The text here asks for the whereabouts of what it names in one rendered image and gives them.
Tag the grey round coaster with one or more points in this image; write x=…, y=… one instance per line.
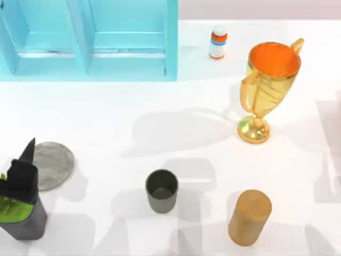
x=54, y=166

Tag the dark grey cup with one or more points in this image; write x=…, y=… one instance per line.
x=161, y=196

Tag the light blue rack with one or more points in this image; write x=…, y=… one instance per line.
x=80, y=61

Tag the wooden cup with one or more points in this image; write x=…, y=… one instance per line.
x=249, y=218

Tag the orange and white bottle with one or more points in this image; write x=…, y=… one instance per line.
x=218, y=44

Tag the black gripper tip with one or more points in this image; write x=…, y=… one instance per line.
x=22, y=176

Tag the gold trophy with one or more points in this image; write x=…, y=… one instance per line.
x=266, y=88

